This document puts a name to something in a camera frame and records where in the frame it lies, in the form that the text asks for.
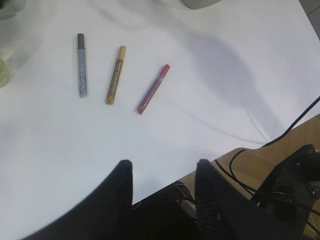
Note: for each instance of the pale green woven basket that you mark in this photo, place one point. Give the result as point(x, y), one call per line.
point(199, 4)

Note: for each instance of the yellow tea bottle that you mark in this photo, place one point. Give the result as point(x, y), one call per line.
point(6, 64)

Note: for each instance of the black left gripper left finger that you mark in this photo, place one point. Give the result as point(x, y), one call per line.
point(105, 214)

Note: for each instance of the black metal stand frame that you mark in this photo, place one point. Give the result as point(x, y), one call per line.
point(291, 189)

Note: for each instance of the silver marker pen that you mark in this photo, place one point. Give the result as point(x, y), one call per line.
point(81, 66)

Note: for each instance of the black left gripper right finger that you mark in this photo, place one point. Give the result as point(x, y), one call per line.
point(224, 214)

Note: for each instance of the red marker pen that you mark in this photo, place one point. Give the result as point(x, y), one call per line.
point(152, 89)

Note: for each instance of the gold marker pen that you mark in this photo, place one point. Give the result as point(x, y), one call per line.
point(110, 98)

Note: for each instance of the pale green wavy glass plate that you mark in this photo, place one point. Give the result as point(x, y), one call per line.
point(9, 8)

